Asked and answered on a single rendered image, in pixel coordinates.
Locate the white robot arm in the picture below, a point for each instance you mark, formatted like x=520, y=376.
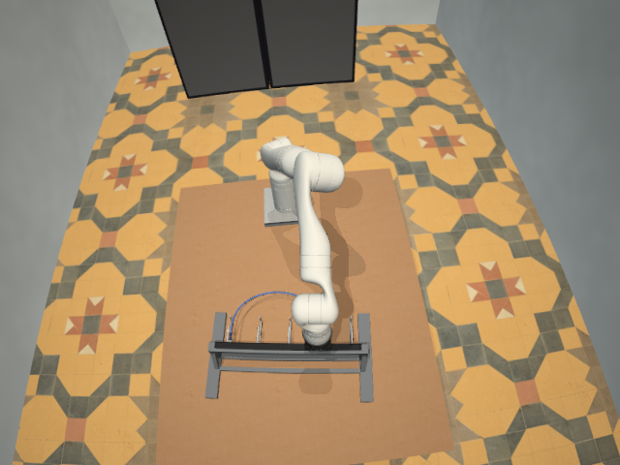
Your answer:
x=291, y=189

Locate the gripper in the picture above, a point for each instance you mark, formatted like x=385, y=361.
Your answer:
x=320, y=344

